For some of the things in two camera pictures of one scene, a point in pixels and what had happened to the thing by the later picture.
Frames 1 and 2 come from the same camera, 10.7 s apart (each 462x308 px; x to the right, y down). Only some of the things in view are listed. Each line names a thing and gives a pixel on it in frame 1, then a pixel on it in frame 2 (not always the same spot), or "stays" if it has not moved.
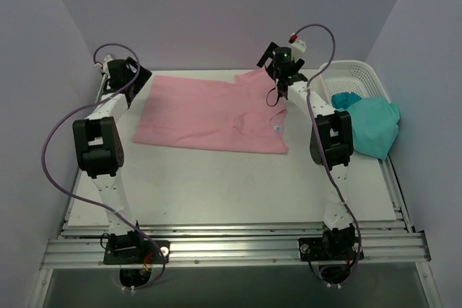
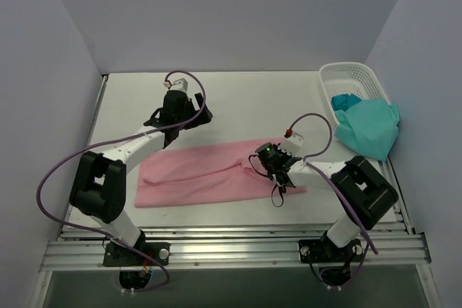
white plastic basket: x=356 y=76 stays
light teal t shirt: x=375 y=122 stays
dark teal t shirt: x=343 y=99 stays
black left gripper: x=141 y=76 to x=188 y=117
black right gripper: x=265 y=57 to x=278 y=175
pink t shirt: x=248 y=115 to x=216 y=172
